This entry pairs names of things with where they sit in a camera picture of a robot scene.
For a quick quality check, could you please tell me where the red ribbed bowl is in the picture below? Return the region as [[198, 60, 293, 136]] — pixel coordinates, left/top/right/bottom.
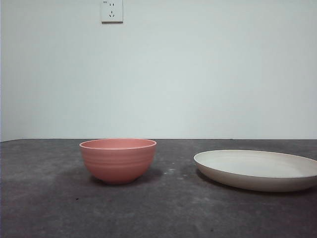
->
[[79, 138, 158, 185]]

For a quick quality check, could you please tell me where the white wall socket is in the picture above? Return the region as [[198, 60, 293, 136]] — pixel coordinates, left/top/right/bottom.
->
[[101, 0, 124, 24]]

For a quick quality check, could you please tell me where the white shallow plate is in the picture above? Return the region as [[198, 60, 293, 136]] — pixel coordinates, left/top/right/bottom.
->
[[193, 149, 317, 193]]

